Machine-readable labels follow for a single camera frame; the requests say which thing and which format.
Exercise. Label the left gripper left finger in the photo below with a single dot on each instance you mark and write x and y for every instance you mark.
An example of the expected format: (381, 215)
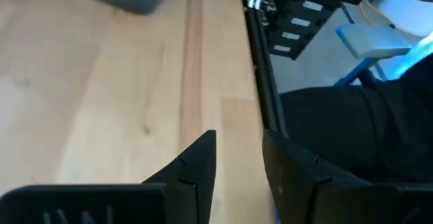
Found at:
(193, 170)

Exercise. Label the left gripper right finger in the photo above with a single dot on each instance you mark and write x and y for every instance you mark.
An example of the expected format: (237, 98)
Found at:
(297, 183)

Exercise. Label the person's leg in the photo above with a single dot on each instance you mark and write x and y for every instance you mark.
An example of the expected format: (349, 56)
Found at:
(355, 126)

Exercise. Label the light blue stool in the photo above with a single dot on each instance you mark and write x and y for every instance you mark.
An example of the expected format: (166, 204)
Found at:
(372, 41)

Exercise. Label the black rack white labels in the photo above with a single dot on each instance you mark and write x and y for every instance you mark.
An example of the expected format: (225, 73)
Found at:
(304, 14)

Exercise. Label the black aluminium table frame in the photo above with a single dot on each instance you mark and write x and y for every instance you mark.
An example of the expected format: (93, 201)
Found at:
(267, 82)

